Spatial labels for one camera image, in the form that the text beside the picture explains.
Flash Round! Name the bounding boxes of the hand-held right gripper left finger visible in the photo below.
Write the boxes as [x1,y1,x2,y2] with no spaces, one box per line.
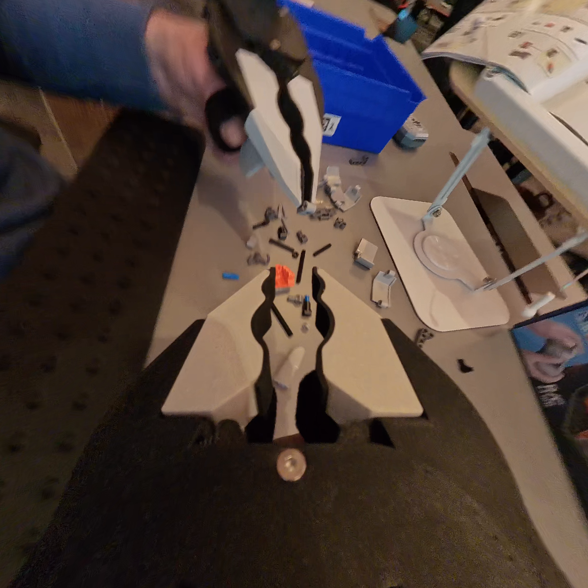
[161,268,276,431]

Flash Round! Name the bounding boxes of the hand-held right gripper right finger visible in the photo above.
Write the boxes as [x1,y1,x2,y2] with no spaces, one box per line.
[312,267,424,433]

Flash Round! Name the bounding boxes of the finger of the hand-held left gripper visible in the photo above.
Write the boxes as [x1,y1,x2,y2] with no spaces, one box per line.
[287,73,325,205]
[236,47,305,210]

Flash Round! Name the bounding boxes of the person's left forearm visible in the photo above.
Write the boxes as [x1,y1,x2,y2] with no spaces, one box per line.
[0,0,162,112]

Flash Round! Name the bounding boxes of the person's left hand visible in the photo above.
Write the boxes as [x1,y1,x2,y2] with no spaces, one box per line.
[146,11,246,149]

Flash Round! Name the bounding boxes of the blue plastic bin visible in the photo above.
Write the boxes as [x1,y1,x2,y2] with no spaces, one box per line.
[277,0,427,155]

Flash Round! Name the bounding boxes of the white pointed panel piece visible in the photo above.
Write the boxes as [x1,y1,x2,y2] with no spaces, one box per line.
[273,346,307,391]

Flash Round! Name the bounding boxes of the black axle pin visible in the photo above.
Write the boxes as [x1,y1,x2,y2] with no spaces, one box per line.
[269,303,294,339]

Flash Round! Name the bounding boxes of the grey electronic module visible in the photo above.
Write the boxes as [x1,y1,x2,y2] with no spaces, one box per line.
[392,117,431,150]

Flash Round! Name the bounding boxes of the white book stand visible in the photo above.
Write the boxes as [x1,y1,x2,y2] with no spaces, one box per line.
[369,28,588,333]

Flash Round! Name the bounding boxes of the scattered small black grey pieces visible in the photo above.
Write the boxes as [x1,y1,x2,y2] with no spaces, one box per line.
[245,155,369,285]

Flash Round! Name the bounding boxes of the small dark teal box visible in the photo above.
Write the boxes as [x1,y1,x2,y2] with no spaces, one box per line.
[385,6,419,45]

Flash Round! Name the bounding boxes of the blue toy cardboard box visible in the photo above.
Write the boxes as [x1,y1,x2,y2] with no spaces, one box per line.
[509,300,588,499]

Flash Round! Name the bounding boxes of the open instruction booklet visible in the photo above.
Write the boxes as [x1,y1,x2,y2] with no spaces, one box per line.
[420,0,588,93]

